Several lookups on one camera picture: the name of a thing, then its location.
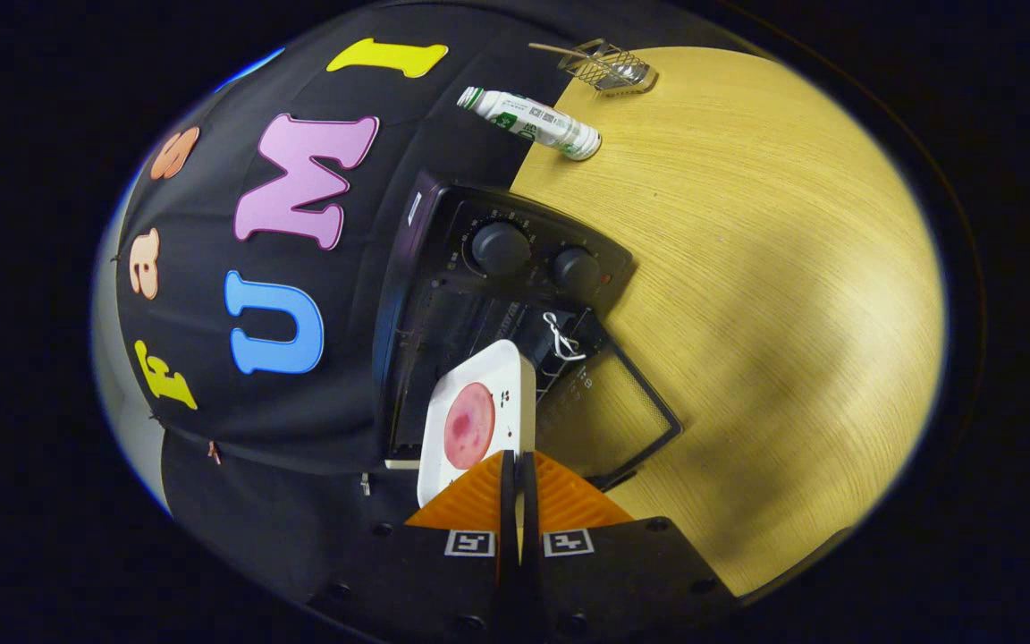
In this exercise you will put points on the pink round ham slice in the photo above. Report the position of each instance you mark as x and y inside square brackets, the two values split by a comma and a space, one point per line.
[468, 425]

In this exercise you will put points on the wooden stick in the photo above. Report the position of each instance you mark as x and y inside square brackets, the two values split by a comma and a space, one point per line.
[555, 50]

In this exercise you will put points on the black backdrop cloth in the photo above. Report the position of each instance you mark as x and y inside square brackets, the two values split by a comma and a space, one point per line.
[345, 429]

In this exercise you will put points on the white square plate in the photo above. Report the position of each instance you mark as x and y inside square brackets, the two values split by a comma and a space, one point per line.
[488, 367]

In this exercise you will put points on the small red clip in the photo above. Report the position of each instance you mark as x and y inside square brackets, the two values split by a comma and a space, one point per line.
[214, 453]

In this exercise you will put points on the black toaster oven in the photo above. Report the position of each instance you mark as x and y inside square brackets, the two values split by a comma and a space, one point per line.
[479, 295]

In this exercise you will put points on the white bottle green label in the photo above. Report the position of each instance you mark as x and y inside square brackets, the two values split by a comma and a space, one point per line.
[533, 121]

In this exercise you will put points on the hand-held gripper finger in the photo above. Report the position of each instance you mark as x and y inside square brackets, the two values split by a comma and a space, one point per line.
[508, 510]
[527, 510]

